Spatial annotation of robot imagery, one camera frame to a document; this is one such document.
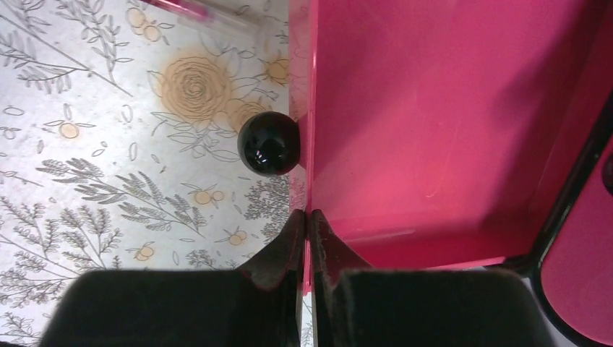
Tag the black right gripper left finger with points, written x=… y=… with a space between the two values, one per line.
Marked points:
x=256 y=304

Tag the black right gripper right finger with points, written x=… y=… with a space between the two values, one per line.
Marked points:
x=355 y=304

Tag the floral tablecloth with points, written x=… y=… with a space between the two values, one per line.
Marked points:
x=118 y=146

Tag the magenta gel pen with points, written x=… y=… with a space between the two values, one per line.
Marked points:
x=206 y=15

